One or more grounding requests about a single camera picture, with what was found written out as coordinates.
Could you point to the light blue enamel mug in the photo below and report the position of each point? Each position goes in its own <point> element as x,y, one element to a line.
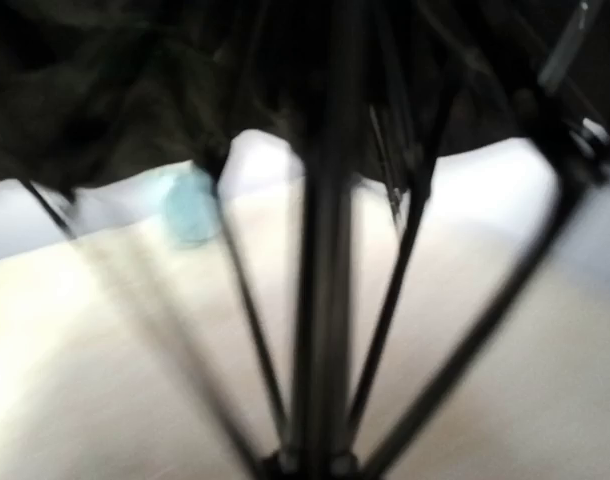
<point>189,209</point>

